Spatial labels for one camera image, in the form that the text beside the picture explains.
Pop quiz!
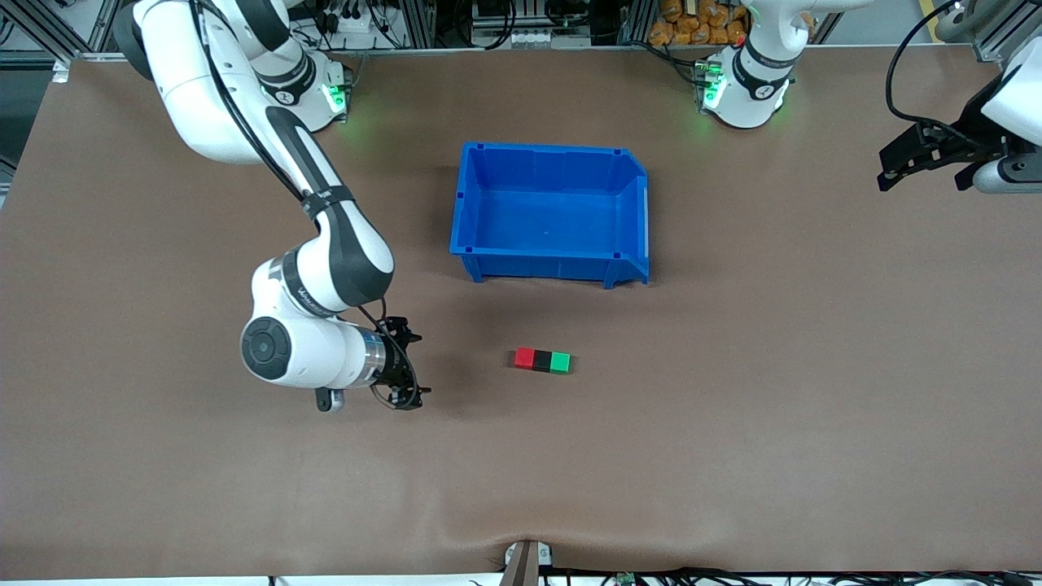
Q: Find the blue plastic storage bin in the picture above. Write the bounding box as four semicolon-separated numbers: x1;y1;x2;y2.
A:
449;142;650;291

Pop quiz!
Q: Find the brown table cover sheet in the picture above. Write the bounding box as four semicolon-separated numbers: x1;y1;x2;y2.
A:
0;45;1042;580

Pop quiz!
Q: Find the grey edge clamp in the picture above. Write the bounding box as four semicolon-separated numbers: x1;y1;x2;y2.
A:
503;540;554;586

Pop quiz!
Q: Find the bag of orange snacks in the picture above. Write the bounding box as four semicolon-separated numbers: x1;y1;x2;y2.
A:
649;0;748;47

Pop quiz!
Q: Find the white power strip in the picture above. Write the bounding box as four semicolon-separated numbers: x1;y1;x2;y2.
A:
313;0;383;42

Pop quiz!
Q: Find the background control equipment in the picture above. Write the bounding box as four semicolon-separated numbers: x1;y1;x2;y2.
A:
472;0;593;47

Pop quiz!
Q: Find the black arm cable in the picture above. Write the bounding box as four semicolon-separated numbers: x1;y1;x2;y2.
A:
885;0;957;129
187;0;408;408

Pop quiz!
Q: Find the aluminium frame profile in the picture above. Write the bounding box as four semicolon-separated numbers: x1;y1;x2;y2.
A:
0;0;119;62
936;0;1042;62

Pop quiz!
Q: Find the aluminium post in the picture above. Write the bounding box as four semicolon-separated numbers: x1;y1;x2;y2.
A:
403;0;436;48
620;0;655;46

